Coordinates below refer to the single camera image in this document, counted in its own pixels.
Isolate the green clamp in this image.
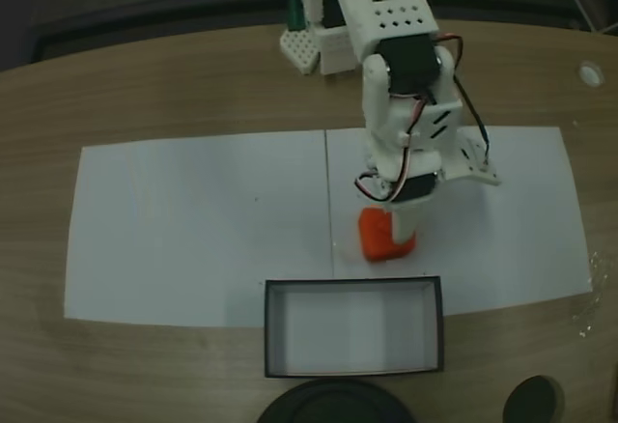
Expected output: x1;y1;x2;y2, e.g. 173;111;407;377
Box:
288;0;309;32

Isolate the black camera cable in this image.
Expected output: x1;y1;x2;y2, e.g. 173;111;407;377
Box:
451;72;491;166

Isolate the orange square block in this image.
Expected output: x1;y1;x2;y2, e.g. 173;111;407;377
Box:
357;204;419;263

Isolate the white perforated base plate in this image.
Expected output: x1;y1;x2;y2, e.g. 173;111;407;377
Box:
279;26;323;76

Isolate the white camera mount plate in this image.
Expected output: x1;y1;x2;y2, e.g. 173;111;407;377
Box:
441;127;502;187

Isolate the dark box white inside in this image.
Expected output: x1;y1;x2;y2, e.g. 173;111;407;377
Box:
264;275;446;379

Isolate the white paper sheet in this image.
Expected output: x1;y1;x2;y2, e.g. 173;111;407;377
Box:
64;128;334;330
325;126;595;319

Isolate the large black round object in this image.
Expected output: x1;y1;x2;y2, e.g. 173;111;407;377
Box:
258;378;412;423

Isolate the red white black servo cable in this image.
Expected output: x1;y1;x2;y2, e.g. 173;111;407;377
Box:
355;97;438;202

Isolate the small white round cap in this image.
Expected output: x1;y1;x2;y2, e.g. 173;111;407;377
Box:
578;61;605;88

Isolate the small black round object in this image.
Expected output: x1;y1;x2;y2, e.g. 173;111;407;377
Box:
501;375;565;423

